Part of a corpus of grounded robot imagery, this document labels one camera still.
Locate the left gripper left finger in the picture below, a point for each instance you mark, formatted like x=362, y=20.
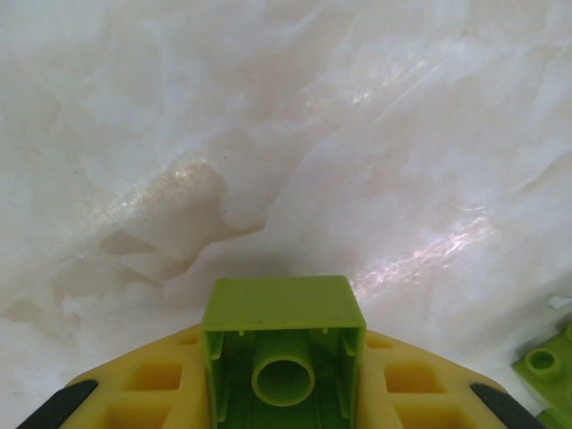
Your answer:
x=192, y=393

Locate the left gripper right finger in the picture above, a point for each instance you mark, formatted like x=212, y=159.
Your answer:
x=375, y=393

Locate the lime green lego brick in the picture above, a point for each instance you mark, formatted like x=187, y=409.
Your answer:
x=549, y=362
x=277, y=304

